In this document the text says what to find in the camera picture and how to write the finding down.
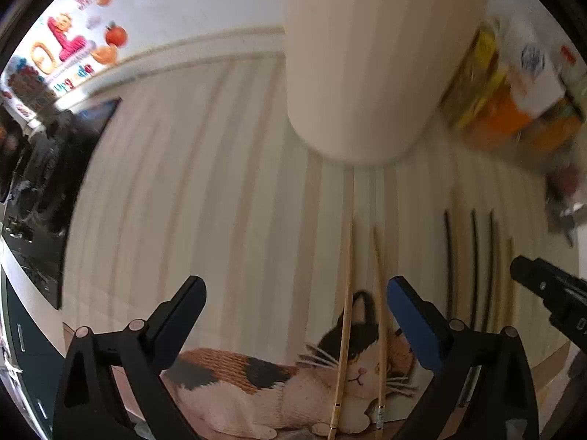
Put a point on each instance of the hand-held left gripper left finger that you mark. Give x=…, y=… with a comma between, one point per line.
x=182, y=327

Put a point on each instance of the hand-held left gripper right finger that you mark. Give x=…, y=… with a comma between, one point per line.
x=412, y=325

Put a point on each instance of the black appliance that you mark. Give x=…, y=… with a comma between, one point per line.
x=50, y=183

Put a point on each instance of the white carton with blue mark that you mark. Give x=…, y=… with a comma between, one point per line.
x=532, y=73

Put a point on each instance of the striped cat print tablecloth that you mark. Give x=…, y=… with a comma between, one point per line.
x=206, y=192

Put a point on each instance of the white refrigerator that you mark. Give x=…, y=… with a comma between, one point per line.
x=183, y=0

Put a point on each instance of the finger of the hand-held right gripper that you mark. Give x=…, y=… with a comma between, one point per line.
x=571, y=323
x=543, y=279

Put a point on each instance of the light wooden chopstick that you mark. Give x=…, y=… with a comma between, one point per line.
x=379, y=330
x=344, y=330

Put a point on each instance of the dark blurry clutter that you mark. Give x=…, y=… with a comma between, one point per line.
x=566, y=192

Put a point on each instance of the teal cabinet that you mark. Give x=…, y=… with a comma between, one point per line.
x=27, y=343

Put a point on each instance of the cream ribbed utensil holder cup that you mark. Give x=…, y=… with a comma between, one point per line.
x=367, y=55

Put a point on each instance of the orange snack packet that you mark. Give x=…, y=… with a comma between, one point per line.
x=500, y=119

